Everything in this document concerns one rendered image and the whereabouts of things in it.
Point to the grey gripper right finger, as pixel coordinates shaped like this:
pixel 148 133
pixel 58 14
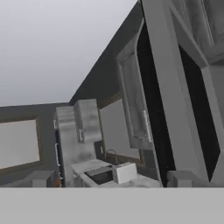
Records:
pixel 178 179

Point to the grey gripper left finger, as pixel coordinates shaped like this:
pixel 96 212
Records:
pixel 43 179

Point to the wood-framed white window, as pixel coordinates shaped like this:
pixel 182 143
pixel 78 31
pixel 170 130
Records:
pixel 18 144
pixel 116 131

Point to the grey tall cupboard unit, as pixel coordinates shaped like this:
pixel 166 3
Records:
pixel 70 140

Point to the white box-shaped toaster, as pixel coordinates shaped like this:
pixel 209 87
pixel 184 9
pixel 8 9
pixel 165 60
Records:
pixel 125 173

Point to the dark steel sink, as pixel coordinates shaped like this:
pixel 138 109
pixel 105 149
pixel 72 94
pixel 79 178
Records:
pixel 100 175

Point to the dark curved tap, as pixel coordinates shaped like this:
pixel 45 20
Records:
pixel 112 154

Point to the grey panelled cupboard door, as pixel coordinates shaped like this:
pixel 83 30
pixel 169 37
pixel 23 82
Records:
pixel 132 96
pixel 201 26

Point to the grey small wall cupboard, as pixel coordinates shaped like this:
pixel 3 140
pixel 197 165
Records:
pixel 87 119

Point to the grey wall cupboard carcass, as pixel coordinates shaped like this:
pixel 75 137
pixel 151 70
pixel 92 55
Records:
pixel 170 96

